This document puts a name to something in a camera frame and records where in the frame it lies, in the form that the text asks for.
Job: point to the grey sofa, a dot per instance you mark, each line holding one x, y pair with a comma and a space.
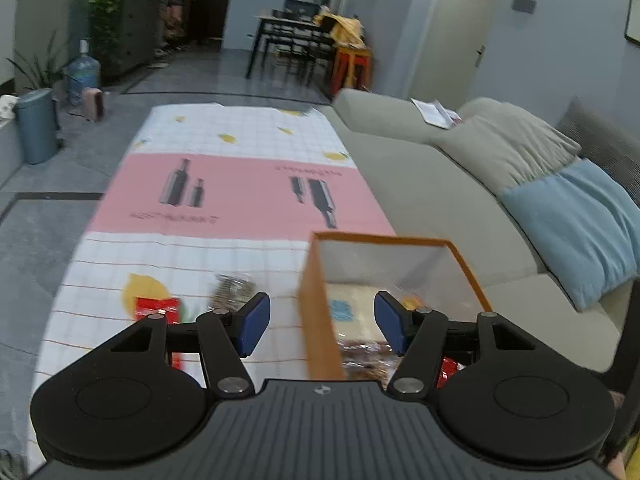
435, 195

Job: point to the crinkled red white snack packet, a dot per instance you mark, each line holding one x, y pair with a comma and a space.
447, 367

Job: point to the white low ledge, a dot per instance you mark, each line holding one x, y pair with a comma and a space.
7, 145

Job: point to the wall switch panel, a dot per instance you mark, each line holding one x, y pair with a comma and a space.
523, 5

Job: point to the black dining table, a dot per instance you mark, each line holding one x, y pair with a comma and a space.
280, 21

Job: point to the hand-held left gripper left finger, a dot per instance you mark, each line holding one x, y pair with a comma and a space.
254, 322

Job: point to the grey pillow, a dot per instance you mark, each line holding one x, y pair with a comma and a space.
605, 135

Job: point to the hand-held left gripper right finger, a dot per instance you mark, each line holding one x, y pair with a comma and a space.
391, 322

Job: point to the dark door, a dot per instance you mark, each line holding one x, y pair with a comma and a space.
220, 0

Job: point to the papers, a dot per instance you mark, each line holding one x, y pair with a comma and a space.
435, 111

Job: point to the black dining chair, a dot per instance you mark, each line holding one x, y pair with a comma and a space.
317, 50
280, 55

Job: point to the climbing green plant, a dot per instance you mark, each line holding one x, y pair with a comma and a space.
105, 15

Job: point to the long-leaf potted plant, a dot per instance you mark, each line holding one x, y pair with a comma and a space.
37, 62

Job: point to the bread slice packet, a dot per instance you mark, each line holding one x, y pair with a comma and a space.
350, 305

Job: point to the blue grey trash bin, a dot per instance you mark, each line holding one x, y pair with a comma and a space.
36, 127

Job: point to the clear brown snack packet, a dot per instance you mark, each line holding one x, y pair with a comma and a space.
365, 357

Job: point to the grey drawer cabinet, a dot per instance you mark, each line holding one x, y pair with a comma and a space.
142, 35

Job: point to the yellow cloth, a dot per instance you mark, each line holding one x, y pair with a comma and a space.
345, 27

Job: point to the beige pillow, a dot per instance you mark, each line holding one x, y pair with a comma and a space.
505, 145

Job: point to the orange cardboard box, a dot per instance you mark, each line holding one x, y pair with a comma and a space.
320, 320

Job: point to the blue water jug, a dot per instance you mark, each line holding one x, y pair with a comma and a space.
82, 75

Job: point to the light blue pillow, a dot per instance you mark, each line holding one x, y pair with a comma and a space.
575, 225

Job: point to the orange stool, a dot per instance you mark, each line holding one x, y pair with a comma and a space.
352, 67

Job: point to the pink white checked tablecloth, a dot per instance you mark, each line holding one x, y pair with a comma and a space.
225, 195

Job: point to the white door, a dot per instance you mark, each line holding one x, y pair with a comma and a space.
492, 30

